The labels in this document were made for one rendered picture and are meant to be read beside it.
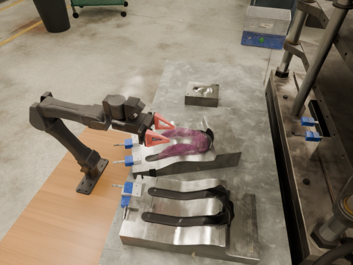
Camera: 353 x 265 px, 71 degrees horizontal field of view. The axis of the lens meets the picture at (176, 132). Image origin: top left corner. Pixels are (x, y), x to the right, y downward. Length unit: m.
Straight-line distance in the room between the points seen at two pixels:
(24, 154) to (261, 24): 3.31
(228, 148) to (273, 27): 2.98
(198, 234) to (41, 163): 1.86
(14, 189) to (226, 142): 1.82
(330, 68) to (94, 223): 1.43
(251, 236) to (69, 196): 0.78
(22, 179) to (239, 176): 1.85
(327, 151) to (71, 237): 1.20
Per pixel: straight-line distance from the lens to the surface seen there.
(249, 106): 1.59
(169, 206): 1.01
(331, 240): 1.16
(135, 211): 1.04
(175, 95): 1.61
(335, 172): 1.44
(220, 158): 1.16
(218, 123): 1.27
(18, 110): 3.22
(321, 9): 1.66
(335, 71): 1.64
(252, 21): 3.95
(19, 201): 2.38
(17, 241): 1.22
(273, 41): 4.05
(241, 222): 1.04
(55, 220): 1.19
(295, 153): 1.42
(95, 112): 0.88
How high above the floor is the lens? 1.78
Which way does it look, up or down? 46 degrees down
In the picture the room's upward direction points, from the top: straight up
